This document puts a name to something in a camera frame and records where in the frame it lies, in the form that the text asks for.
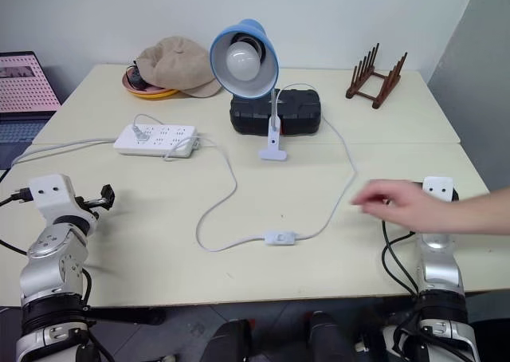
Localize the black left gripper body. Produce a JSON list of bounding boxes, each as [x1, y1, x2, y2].
[[73, 196, 104, 216]]

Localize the blue clip desk lamp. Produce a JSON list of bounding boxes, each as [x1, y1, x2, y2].
[[209, 18, 288, 163]]

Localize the person's bare hand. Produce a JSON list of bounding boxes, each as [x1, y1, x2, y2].
[[350, 179, 438, 234]]

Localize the white power strip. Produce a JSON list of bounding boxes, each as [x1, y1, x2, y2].
[[113, 124, 201, 159]]

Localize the brown wooden peg rack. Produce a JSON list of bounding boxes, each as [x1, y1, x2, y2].
[[345, 41, 409, 110]]

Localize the yellow and pink plate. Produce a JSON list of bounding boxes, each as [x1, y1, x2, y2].
[[121, 69, 182, 100]]

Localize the laptop with pink screen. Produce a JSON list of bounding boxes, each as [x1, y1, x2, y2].
[[0, 50, 63, 170]]

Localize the black plastic tool case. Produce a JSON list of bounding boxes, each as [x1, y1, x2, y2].
[[229, 89, 323, 136]]

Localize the beige flat cap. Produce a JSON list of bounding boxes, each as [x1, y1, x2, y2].
[[137, 36, 222, 99]]

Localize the dark rounded shape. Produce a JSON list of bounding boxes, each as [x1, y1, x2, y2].
[[307, 310, 356, 362], [198, 319, 253, 362]]

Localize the white light bulb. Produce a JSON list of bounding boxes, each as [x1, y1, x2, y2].
[[225, 41, 265, 81]]

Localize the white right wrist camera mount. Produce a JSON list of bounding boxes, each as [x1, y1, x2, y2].
[[422, 175, 459, 202]]

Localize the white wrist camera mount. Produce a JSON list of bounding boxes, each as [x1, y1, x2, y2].
[[28, 173, 100, 222], [422, 175, 459, 202]]

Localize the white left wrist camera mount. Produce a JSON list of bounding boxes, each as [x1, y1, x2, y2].
[[28, 173, 100, 222]]

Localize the white power strip cable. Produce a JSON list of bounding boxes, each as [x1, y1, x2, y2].
[[10, 137, 119, 166]]

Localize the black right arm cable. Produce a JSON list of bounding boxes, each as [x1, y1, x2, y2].
[[381, 217, 420, 341]]

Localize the white lamp cord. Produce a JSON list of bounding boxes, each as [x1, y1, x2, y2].
[[132, 83, 358, 254]]

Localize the white inline cord switch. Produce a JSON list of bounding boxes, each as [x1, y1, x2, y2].
[[264, 230, 292, 246]]

